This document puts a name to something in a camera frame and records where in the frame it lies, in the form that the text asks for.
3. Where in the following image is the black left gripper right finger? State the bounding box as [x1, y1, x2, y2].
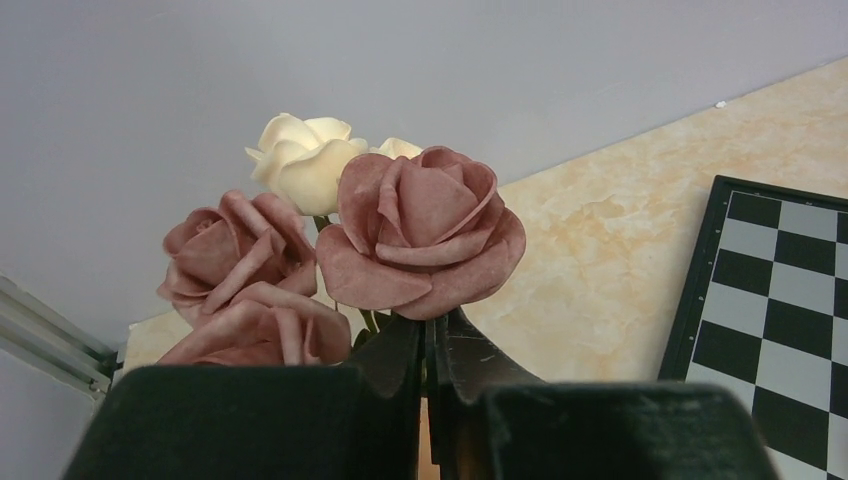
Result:
[425, 309, 777, 479]

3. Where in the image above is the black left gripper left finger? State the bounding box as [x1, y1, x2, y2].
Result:
[65, 317, 424, 479]

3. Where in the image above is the pink rose stem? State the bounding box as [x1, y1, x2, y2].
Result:
[316, 146, 526, 321]
[158, 282, 352, 367]
[157, 190, 317, 327]

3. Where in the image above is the cream rose stem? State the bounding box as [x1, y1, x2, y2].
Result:
[369, 137, 423, 159]
[245, 113, 368, 217]

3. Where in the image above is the black white chessboard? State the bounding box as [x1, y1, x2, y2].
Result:
[659, 176, 847, 479]

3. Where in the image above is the aluminium frame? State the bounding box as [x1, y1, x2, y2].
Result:
[1, 276, 119, 401]

